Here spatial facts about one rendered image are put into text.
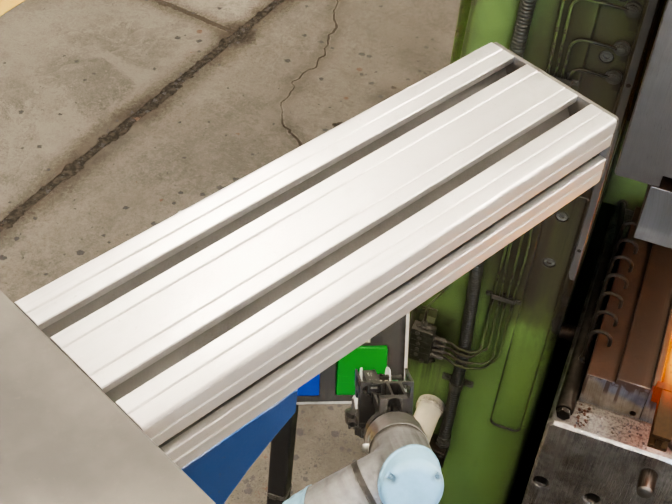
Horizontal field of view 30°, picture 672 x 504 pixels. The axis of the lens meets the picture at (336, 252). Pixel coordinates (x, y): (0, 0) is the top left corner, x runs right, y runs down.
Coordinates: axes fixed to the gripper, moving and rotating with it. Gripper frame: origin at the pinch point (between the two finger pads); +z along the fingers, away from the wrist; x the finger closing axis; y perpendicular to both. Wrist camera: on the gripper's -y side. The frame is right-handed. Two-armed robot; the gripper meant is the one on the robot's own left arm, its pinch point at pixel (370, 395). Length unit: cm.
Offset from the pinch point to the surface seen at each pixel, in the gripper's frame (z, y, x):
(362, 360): 9.5, 1.8, -0.1
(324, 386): 10.3, -2.4, 5.3
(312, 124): 219, 5, -13
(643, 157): -8.4, 35.6, -33.5
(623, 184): 51, 20, -53
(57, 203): 188, -14, 62
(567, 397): 12.5, -5.7, -32.7
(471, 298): 31.3, 4.7, -21.2
